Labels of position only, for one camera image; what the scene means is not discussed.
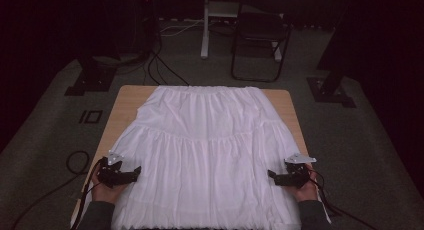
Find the person's left hand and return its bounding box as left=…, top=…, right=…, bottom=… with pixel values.
left=90, top=169, right=130, bottom=204

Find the black stand with flat base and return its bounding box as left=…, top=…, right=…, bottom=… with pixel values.
left=64, top=54, right=118, bottom=98
left=305, top=23, right=358, bottom=109

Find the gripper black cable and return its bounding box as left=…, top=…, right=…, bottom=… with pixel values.
left=69, top=158, right=105, bottom=230
left=308, top=169, right=379, bottom=230

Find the black folding chair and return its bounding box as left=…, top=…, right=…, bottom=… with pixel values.
left=230, top=3, right=294, bottom=84

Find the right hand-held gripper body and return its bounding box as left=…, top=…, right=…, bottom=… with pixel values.
left=282, top=153, right=318, bottom=190

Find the white floor cable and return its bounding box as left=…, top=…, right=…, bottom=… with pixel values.
left=159, top=19, right=205, bottom=38

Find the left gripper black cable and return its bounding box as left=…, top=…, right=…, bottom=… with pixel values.
left=69, top=158, right=105, bottom=230

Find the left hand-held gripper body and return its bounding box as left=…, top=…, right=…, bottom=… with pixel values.
left=97, top=151, right=134, bottom=188

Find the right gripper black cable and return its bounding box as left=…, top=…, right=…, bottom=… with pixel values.
left=308, top=169, right=379, bottom=230

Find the person's right hand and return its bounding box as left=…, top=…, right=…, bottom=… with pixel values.
left=283, top=163, right=320, bottom=203

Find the looped black floor cable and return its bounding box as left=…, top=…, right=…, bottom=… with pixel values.
left=11, top=150, right=92, bottom=230

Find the white metal table frame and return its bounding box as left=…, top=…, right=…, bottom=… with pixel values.
left=200, top=0, right=284, bottom=63

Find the white pleated skirt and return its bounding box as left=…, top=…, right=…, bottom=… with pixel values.
left=79, top=85, right=333, bottom=230

